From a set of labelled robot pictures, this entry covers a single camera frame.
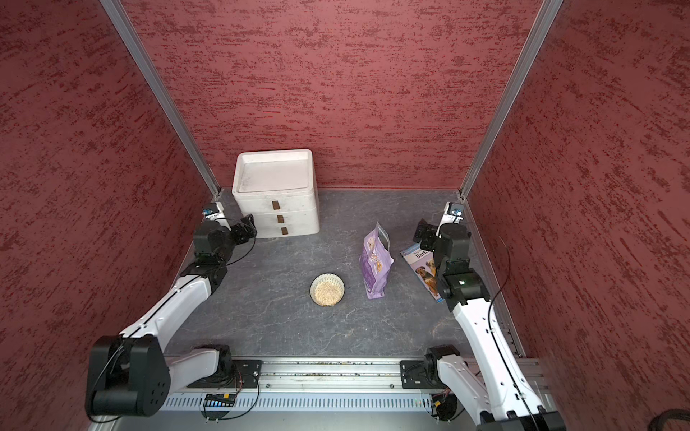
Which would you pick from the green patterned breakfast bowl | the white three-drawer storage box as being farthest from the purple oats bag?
the white three-drawer storage box

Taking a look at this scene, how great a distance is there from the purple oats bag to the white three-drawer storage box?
0.84 feet

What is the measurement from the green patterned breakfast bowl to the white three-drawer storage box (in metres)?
0.22

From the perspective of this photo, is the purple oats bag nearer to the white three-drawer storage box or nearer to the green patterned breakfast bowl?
the green patterned breakfast bowl

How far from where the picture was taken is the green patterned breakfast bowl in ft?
2.79

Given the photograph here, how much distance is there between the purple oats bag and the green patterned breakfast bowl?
0.09 m

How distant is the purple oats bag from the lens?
2.55 feet

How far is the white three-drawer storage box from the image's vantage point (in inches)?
35.1
